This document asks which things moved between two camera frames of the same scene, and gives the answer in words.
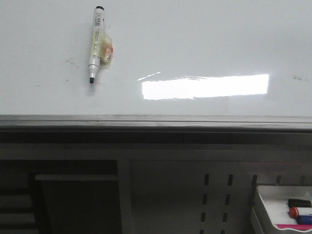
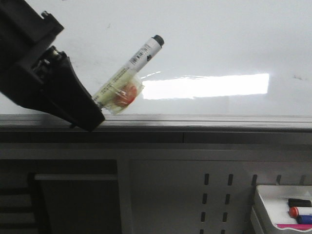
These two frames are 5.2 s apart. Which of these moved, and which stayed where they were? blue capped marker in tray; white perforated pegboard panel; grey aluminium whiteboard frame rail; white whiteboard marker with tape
Moved: white whiteboard marker with tape
Stayed: blue capped marker in tray; grey aluminium whiteboard frame rail; white perforated pegboard panel
